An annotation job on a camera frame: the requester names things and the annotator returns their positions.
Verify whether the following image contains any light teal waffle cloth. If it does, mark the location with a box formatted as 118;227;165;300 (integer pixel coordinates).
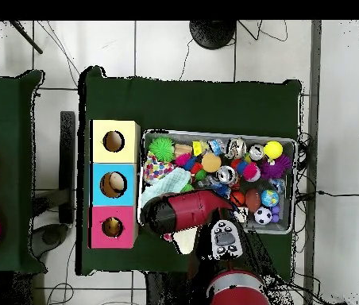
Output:
140;166;194;207

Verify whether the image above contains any polka dot cloth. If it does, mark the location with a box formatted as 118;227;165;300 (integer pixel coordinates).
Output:
144;152;174;185

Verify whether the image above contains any cream waffle cloth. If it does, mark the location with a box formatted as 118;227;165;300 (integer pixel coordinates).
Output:
172;226;199;255

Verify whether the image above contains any wooden box with three holes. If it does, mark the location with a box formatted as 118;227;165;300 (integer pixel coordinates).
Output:
89;118;142;250

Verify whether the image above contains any green spiky ball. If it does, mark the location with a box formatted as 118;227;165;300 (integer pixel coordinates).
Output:
148;136;176;163

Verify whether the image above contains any red orange ball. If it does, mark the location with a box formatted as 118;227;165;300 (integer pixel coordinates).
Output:
230;190;247;207

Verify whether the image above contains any pink pompom ball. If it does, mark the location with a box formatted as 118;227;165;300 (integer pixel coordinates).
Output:
242;163;262;183

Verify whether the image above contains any brown toy football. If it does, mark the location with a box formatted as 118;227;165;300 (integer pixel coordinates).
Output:
245;188;263;214

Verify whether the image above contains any blue globe ball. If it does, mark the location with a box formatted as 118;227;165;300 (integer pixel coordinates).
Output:
261;188;280;208

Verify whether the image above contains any large yellow ball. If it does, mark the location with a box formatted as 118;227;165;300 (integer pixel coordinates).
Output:
263;140;284;160

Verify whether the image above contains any small soccer ball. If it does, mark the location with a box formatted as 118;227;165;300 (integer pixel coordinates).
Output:
254;206;274;226

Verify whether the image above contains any purple spiky ball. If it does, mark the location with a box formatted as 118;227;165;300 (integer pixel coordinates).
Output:
261;154;294;182

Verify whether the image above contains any black panel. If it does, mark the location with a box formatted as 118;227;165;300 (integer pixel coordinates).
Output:
58;110;78;225

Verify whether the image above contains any black round base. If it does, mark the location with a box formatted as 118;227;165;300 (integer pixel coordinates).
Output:
189;20;237;50

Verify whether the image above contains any dark green side tablecloth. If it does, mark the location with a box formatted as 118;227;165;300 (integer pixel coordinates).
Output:
0;69;46;274

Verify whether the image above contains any black rod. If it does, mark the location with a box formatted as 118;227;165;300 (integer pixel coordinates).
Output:
9;20;44;55

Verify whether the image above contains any clear wire mesh bin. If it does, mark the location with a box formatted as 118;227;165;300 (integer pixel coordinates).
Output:
137;129;298;236

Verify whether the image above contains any long black floor cable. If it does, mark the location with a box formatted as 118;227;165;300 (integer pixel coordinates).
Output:
315;188;359;198

